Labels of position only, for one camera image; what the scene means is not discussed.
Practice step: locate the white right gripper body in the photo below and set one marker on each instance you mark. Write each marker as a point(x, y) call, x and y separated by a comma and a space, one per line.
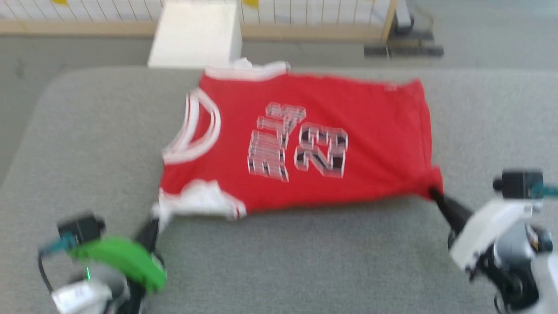
point(488, 231)

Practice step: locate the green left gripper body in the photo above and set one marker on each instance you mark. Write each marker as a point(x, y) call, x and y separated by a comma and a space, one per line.
point(126, 259)

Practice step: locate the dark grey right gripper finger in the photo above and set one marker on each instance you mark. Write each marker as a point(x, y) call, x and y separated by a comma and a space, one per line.
point(453, 213)

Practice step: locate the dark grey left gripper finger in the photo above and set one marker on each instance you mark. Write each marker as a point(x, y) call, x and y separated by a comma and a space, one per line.
point(148, 235)

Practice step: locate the red basketball jersey number 23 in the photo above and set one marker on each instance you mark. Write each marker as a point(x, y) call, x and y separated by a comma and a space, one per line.
point(370, 131)

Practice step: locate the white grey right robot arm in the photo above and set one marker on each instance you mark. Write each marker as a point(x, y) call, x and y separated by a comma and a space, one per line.
point(523, 270)

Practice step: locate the white rectangular box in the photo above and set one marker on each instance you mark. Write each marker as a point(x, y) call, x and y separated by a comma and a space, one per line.
point(196, 35)

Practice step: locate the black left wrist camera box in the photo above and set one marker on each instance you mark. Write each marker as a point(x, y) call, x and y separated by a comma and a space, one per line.
point(80, 229)

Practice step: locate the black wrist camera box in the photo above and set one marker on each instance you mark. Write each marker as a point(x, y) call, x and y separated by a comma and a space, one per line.
point(518, 184)
point(80, 229)

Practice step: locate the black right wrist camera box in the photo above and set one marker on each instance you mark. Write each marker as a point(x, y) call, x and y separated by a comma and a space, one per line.
point(518, 184)

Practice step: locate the grey partition foot bracket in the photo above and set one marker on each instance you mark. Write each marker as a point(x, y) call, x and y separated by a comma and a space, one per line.
point(407, 22)

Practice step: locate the lemon print partition wooden frame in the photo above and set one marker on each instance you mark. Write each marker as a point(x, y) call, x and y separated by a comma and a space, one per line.
point(305, 17)

